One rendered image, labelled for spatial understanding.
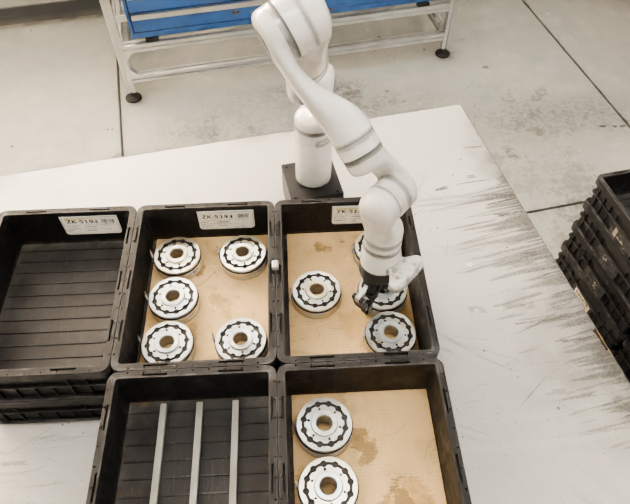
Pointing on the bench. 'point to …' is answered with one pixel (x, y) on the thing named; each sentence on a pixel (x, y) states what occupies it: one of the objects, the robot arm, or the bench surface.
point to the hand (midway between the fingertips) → (373, 300)
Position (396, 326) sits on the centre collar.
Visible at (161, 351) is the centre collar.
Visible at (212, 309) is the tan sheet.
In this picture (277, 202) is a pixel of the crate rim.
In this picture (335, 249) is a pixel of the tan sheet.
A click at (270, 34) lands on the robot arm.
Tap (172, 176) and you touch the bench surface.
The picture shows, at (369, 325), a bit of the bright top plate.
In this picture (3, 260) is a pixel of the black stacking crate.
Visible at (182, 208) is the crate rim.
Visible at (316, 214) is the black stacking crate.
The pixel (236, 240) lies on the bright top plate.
